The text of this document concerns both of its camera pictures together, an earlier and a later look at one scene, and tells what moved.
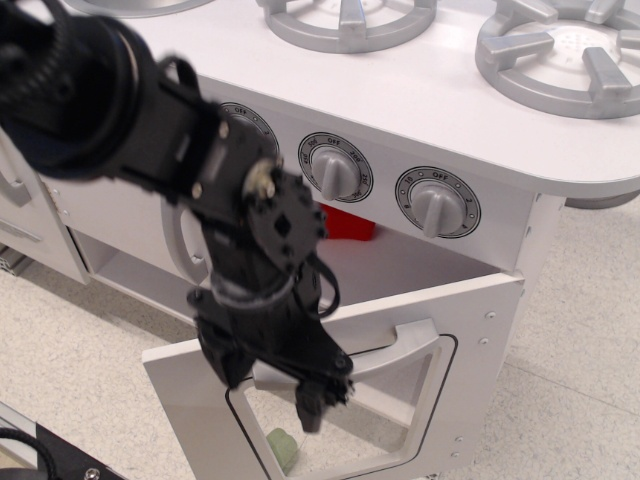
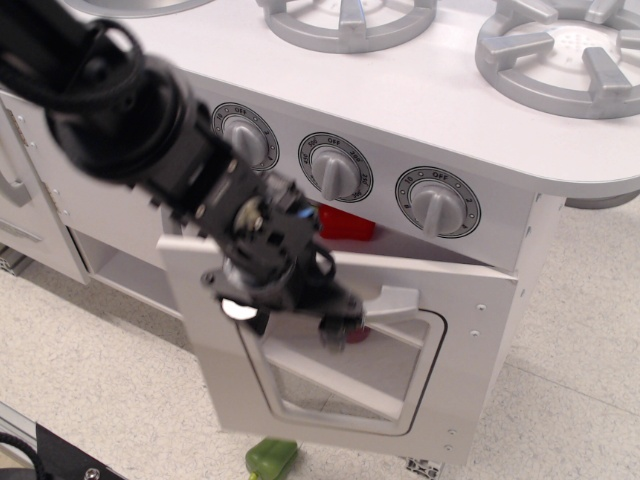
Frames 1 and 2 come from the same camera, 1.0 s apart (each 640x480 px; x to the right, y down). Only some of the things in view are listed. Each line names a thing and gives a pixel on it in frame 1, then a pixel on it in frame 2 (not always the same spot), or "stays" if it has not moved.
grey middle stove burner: (352, 36) stays
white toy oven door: (200, 435) → (409, 382)
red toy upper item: (341, 225) stays
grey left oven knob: (245, 136) stays
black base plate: (69, 461) stays
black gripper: (283, 331) → (272, 265)
